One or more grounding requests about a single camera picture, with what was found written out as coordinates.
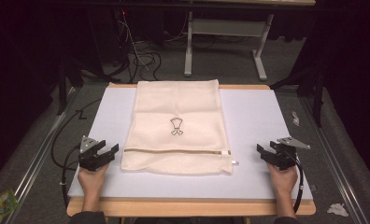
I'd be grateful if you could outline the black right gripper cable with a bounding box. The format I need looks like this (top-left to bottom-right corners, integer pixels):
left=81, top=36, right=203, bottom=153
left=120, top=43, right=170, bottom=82
left=284, top=150, right=305, bottom=215

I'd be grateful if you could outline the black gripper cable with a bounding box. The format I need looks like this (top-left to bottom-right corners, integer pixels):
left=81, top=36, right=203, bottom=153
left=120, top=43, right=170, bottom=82
left=284, top=150, right=305, bottom=215
left=60, top=143, right=83, bottom=209

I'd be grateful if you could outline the cream mesh laundry bag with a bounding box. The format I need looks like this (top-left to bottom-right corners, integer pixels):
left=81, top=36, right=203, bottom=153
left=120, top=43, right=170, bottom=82
left=121, top=78, right=235, bottom=176

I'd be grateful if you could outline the wooden table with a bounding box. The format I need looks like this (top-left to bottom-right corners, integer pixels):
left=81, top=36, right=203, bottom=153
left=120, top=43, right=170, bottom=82
left=65, top=82, right=318, bottom=217

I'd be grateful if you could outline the black stand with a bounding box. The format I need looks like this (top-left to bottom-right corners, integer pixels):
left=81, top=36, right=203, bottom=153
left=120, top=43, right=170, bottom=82
left=269, top=66, right=326, bottom=129
left=55, top=55, right=85, bottom=117

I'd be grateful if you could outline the person's left hand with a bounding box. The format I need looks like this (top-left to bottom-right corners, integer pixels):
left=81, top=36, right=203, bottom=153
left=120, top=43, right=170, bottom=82
left=77, top=163, right=110, bottom=200

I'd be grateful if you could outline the person's right hand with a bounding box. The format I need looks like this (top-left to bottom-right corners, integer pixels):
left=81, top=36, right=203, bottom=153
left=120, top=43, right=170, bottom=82
left=265, top=161, right=299, bottom=200

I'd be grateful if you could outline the white metal desk frame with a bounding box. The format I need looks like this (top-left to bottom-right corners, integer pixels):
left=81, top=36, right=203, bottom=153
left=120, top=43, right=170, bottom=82
left=183, top=10, right=275, bottom=82

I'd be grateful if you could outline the green yellow packet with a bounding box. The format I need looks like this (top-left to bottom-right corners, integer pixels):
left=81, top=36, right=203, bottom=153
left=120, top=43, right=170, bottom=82
left=0, top=188, right=21, bottom=224

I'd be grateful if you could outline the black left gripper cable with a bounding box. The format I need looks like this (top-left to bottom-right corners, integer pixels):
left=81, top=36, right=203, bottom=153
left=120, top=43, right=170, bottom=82
left=60, top=143, right=83, bottom=209

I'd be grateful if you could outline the metal floor rail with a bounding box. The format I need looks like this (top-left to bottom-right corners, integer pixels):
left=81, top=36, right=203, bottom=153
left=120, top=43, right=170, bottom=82
left=0, top=87, right=81, bottom=224
left=299, top=94, right=363, bottom=224

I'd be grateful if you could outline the tangle of black cables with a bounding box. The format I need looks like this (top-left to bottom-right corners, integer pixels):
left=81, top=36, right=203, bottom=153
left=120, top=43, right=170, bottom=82
left=111, top=10, right=191, bottom=83

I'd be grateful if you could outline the black floor cable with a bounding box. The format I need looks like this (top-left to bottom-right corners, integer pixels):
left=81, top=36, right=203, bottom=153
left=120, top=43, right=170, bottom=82
left=50, top=98, right=103, bottom=172

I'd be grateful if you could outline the large crumpled white paper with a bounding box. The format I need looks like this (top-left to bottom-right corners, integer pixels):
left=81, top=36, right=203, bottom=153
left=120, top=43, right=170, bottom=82
left=326, top=203, right=349, bottom=217

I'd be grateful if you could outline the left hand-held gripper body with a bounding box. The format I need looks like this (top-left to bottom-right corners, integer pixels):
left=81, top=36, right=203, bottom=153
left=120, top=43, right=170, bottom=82
left=78, top=134, right=113, bottom=173

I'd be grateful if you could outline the white foam mat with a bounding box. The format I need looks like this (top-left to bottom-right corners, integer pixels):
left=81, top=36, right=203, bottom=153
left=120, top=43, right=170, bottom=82
left=67, top=86, right=314, bottom=201

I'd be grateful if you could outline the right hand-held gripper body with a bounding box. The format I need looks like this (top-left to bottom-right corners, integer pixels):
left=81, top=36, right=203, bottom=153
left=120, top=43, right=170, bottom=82
left=268, top=136, right=311, bottom=172

